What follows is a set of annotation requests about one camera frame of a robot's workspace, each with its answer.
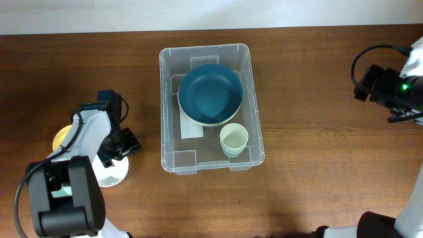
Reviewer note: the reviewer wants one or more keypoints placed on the light teal plastic bowl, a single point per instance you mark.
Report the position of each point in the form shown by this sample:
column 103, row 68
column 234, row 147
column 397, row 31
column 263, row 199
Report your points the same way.
column 64, row 191

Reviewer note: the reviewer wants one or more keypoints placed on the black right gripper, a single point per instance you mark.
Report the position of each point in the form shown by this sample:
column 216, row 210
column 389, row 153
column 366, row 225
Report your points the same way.
column 385, row 77

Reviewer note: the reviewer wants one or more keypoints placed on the beige plastic bowl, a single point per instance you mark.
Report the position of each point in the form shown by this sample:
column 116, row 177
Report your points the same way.
column 205, row 124

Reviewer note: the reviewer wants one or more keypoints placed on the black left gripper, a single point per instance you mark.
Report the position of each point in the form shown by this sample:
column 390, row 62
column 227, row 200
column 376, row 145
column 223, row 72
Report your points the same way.
column 132, row 144

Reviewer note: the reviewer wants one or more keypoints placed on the cream plastic cup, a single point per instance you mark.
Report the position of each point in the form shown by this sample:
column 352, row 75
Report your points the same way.
column 234, row 136

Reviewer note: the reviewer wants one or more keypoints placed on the clear plastic storage bin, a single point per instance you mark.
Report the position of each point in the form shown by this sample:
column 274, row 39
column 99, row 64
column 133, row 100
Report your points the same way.
column 188, row 156

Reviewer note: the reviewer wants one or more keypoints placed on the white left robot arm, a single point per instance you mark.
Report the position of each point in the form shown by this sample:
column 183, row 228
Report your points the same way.
column 83, row 214

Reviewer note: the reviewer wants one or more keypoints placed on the yellow plastic bowl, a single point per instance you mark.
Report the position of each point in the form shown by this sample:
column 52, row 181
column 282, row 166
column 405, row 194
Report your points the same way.
column 60, row 136

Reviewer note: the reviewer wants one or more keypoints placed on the dark blue bowl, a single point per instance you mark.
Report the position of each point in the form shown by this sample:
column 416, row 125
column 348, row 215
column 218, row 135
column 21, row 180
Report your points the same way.
column 210, row 93

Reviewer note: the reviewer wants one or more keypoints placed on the grey plastic cup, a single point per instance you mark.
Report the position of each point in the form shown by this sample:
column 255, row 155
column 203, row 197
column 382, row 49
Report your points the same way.
column 231, row 150

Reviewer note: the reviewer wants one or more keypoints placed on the green plastic cup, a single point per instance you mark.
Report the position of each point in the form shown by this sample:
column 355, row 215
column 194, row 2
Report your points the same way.
column 232, row 154

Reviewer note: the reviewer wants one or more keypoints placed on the white plastic bowl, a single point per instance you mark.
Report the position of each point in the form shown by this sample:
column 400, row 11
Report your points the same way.
column 110, row 176

